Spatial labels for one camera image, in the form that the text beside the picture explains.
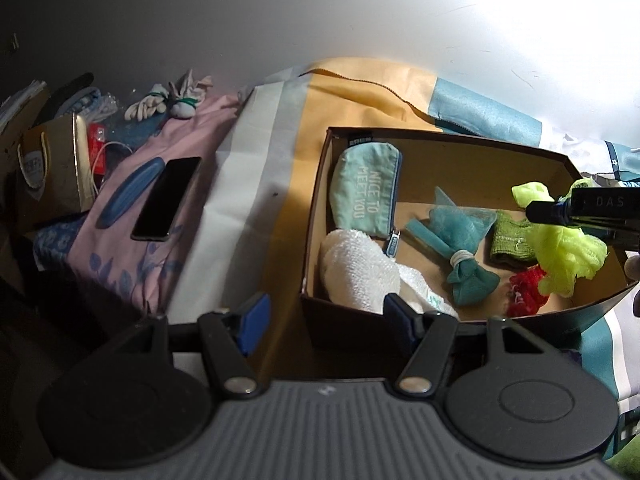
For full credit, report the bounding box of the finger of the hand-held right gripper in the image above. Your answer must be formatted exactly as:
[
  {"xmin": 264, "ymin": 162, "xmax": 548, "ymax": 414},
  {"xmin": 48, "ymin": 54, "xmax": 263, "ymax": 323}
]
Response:
[{"xmin": 525, "ymin": 199, "xmax": 573, "ymax": 226}]

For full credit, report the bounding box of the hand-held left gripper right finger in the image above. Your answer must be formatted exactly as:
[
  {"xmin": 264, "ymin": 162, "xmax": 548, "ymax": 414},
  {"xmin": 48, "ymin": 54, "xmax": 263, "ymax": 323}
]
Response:
[{"xmin": 382, "ymin": 292, "xmax": 558, "ymax": 401}]

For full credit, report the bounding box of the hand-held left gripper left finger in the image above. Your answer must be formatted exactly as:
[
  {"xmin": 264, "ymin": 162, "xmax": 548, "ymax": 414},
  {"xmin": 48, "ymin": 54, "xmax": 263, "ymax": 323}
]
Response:
[{"xmin": 97, "ymin": 292, "xmax": 271, "ymax": 401}]

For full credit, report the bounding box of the green knit cloth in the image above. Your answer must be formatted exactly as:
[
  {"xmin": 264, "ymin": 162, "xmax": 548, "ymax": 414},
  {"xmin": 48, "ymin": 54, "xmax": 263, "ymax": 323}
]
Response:
[{"xmin": 489, "ymin": 210, "xmax": 543, "ymax": 268}]

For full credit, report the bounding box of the neon green mesh pouf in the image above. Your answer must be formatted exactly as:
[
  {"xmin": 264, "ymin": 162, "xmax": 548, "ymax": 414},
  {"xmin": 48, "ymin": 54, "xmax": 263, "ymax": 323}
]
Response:
[{"xmin": 511, "ymin": 178, "xmax": 608, "ymax": 297}]

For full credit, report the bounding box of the white towel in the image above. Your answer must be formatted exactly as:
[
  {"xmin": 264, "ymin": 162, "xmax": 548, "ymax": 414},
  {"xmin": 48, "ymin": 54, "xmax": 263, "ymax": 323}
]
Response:
[{"xmin": 319, "ymin": 229, "xmax": 458, "ymax": 318}]

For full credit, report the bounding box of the teal mesh bow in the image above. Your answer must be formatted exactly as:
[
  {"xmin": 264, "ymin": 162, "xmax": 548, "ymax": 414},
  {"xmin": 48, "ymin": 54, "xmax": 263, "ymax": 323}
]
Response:
[{"xmin": 404, "ymin": 186, "xmax": 501, "ymax": 307}]

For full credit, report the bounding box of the red mesh cloth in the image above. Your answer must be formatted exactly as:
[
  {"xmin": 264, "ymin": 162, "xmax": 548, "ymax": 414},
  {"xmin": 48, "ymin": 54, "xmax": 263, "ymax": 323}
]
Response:
[{"xmin": 506, "ymin": 266, "xmax": 551, "ymax": 318}]

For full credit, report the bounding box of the brown cardboard box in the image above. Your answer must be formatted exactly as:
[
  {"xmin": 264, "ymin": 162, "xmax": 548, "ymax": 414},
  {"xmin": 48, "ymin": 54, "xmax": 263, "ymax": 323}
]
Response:
[{"xmin": 299, "ymin": 126, "xmax": 640, "ymax": 366}]

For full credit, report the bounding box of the teal zipper pouch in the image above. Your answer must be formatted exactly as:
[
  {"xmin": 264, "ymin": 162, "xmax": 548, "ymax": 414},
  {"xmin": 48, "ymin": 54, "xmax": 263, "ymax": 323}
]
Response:
[{"xmin": 330, "ymin": 141, "xmax": 403, "ymax": 257}]

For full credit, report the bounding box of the green plush toy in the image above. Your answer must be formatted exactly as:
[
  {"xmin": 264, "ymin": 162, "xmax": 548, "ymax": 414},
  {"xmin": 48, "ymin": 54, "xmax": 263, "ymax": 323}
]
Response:
[{"xmin": 602, "ymin": 432, "xmax": 640, "ymax": 478}]

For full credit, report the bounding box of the black smartphone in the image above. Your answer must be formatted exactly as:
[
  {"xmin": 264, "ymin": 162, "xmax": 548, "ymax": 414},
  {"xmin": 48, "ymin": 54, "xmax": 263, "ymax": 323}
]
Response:
[{"xmin": 131, "ymin": 156, "xmax": 203, "ymax": 242}]

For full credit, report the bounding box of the striped teal grey bed sheet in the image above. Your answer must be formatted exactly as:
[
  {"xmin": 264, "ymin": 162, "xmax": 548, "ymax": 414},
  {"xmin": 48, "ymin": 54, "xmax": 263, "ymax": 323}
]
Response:
[{"xmin": 165, "ymin": 55, "xmax": 640, "ymax": 461}]

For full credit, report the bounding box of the pink floral bedding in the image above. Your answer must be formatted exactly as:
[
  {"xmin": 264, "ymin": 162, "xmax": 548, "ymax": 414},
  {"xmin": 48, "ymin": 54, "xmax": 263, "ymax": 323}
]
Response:
[{"xmin": 30, "ymin": 85, "xmax": 261, "ymax": 316}]

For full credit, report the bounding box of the blue white patterned cloth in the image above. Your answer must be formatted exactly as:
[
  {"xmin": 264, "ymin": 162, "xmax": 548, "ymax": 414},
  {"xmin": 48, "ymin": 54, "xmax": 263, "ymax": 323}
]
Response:
[{"xmin": 32, "ymin": 212, "xmax": 88, "ymax": 271}]

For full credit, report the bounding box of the white glove bundle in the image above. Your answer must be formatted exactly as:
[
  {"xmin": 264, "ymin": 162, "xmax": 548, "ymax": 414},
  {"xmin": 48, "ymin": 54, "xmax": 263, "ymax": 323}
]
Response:
[{"xmin": 124, "ymin": 67, "xmax": 213, "ymax": 122}]

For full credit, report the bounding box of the red packet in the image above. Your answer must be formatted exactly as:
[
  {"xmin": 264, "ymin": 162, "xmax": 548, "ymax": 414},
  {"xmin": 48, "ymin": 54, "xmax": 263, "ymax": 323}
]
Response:
[{"xmin": 86, "ymin": 121, "xmax": 108, "ymax": 176}]

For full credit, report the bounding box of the gold paper bag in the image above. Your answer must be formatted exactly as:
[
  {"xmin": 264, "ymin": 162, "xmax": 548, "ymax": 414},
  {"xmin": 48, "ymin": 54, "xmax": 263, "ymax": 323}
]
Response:
[{"xmin": 17, "ymin": 112, "xmax": 96, "ymax": 228}]

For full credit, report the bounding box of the clear plastic wrapper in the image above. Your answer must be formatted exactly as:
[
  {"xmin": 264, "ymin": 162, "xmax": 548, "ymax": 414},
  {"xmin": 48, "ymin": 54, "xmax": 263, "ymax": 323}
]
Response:
[{"xmin": 90, "ymin": 91, "xmax": 123, "ymax": 123}]

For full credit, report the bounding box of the black curved flat item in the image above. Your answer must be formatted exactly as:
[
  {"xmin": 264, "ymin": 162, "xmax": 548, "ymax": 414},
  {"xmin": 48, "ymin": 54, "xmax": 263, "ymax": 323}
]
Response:
[{"xmin": 42, "ymin": 72, "xmax": 96, "ymax": 111}]

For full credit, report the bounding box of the brown cardboard piece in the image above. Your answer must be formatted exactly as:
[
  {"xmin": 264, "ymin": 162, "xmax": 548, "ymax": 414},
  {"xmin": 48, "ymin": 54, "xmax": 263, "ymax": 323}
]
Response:
[{"xmin": 0, "ymin": 79, "xmax": 51, "ymax": 161}]

